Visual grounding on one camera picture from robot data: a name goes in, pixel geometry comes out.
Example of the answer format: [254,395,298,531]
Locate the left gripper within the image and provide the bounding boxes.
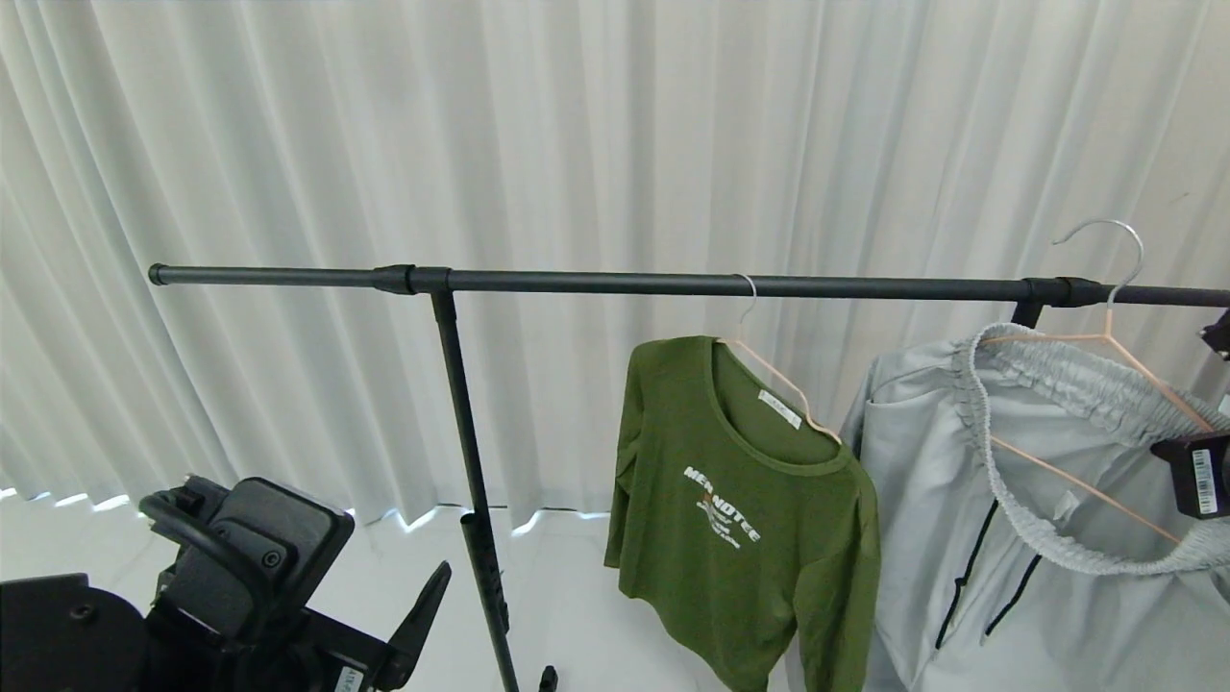
[144,560,454,692]

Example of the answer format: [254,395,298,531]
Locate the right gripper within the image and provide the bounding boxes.
[1149,431,1230,521]

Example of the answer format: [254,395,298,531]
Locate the pink clothes hanger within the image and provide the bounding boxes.
[715,274,845,446]
[978,219,1218,545]

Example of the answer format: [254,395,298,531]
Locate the pale grey shorts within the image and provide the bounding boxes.
[840,321,1230,692]

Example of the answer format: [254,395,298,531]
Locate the green long-sleeved shirt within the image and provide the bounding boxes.
[603,335,883,692]

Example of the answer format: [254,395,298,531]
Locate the black clothes rack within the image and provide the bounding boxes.
[148,263,1230,692]

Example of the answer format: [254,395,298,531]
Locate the white curtain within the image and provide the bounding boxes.
[0,0,1230,534]

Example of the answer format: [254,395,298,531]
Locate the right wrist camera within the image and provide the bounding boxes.
[1198,308,1230,362]

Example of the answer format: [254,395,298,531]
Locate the black cable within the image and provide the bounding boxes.
[138,489,282,630]

